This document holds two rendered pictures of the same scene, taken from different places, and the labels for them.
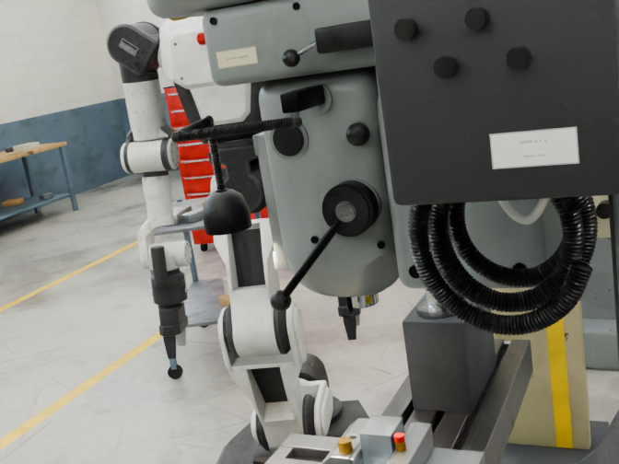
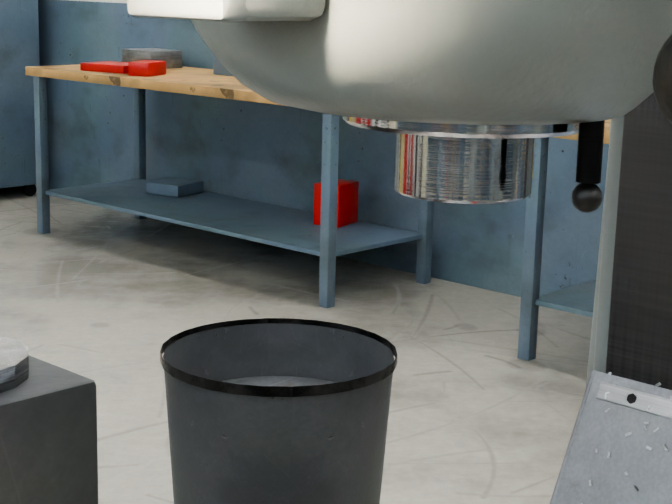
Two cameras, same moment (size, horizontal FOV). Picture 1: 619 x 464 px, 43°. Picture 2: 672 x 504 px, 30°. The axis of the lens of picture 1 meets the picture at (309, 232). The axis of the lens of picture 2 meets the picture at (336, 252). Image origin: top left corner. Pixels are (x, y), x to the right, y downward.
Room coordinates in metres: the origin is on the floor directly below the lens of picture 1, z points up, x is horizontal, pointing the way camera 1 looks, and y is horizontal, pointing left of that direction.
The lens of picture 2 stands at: (1.04, 0.36, 1.35)
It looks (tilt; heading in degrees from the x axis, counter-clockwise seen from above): 12 degrees down; 286
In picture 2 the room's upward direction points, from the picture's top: 1 degrees clockwise
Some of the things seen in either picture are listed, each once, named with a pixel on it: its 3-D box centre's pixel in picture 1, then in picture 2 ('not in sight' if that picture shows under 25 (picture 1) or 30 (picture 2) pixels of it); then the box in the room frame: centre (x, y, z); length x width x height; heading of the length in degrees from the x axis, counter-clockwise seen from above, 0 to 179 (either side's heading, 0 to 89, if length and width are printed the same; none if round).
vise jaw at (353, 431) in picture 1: (352, 447); not in sight; (1.14, -0.01, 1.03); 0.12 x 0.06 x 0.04; 153
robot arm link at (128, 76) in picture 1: (137, 52); not in sight; (2.00, 0.35, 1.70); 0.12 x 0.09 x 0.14; 169
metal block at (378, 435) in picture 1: (383, 442); not in sight; (1.12, -0.06, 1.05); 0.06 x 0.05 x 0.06; 153
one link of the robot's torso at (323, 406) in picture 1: (292, 413); not in sight; (1.99, 0.12, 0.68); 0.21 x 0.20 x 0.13; 169
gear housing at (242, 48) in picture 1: (352, 27); not in sight; (1.10, -0.10, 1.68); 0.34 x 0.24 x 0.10; 64
